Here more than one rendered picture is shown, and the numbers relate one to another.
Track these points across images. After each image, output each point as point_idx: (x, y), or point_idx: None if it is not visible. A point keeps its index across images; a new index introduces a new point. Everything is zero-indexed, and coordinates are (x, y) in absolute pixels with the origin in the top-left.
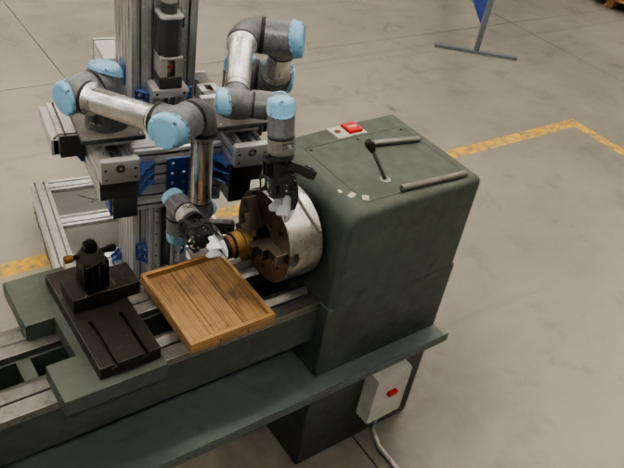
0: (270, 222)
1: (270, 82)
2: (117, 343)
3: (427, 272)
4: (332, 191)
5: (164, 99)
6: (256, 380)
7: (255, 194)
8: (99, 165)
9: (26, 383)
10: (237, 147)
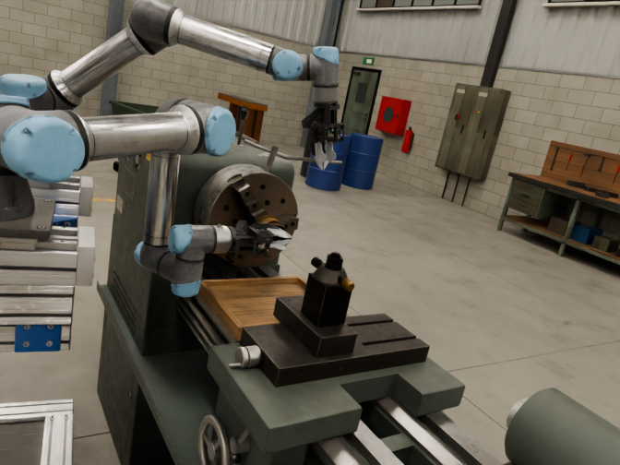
0: (268, 198)
1: (76, 101)
2: (388, 332)
3: None
4: (258, 157)
5: None
6: None
7: (240, 184)
8: (84, 256)
9: (426, 434)
10: (90, 186)
